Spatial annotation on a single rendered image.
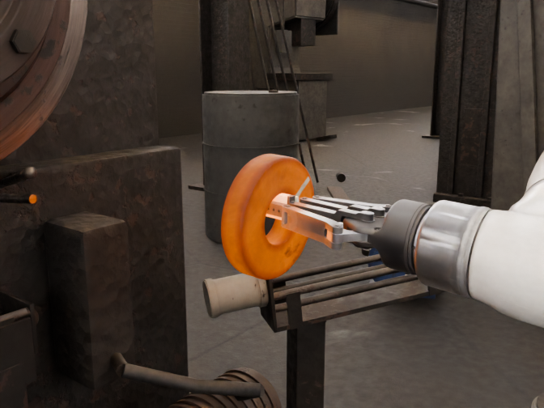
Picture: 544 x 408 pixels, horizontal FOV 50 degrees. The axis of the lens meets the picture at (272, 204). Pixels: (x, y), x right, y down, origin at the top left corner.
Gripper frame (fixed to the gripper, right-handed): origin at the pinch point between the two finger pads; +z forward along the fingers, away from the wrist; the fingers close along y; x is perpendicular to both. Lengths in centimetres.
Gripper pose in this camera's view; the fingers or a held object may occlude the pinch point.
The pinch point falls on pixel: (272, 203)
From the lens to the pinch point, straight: 71.9
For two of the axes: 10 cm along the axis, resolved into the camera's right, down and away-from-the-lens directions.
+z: -7.9, -1.9, 5.8
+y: 6.1, -1.7, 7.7
